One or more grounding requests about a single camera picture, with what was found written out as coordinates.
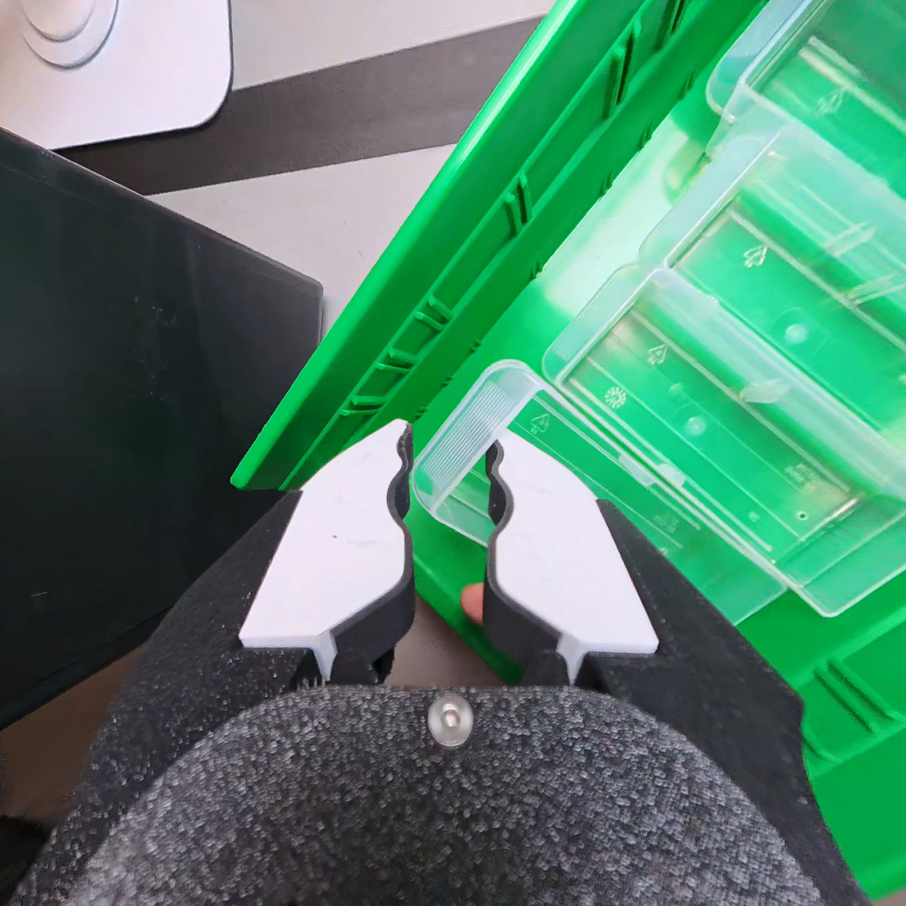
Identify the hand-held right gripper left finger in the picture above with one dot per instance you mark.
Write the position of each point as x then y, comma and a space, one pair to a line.
333, 552

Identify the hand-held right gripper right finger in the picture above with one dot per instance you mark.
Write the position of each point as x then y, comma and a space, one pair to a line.
566, 566

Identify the black drawer cabinet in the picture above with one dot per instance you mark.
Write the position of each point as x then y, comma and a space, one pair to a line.
141, 425

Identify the green plastic bin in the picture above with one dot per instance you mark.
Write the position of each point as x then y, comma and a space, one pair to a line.
495, 248

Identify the pale desk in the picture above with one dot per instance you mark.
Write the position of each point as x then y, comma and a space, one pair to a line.
318, 212

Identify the person's right hand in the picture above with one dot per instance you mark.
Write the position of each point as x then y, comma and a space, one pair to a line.
474, 605

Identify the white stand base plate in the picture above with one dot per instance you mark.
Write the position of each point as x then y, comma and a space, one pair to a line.
141, 71

